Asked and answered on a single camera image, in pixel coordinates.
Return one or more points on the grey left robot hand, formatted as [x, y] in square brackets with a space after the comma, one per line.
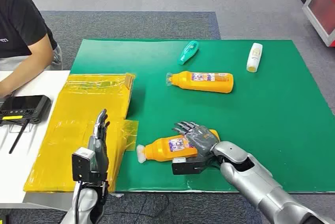
[100, 146]

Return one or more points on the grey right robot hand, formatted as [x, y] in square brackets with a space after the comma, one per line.
[203, 141]

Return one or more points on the orange bottle with clear cap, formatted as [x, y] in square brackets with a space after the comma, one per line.
[207, 83]
[159, 149]

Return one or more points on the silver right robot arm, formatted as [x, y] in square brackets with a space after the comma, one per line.
[256, 180]

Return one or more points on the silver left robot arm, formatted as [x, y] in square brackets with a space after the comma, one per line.
[87, 201]

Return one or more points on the teal plastic bottle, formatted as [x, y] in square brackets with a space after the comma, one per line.
[188, 52]

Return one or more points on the white plastic bottle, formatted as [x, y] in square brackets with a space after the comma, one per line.
[254, 57]

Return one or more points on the yellow taped flat box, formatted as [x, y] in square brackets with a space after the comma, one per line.
[78, 111]

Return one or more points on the green table mat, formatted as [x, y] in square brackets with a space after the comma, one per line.
[262, 118]

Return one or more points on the black controller with antenna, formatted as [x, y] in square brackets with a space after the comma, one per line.
[25, 108]

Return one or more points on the white table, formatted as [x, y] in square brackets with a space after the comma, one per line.
[15, 167]

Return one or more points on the red and white cabinet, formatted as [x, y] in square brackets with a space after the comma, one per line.
[323, 7]

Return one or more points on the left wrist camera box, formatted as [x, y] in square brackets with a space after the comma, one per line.
[81, 163]

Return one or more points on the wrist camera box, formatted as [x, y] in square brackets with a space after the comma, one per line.
[184, 167]
[81, 163]

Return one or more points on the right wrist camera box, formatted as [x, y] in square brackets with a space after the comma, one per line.
[184, 167]

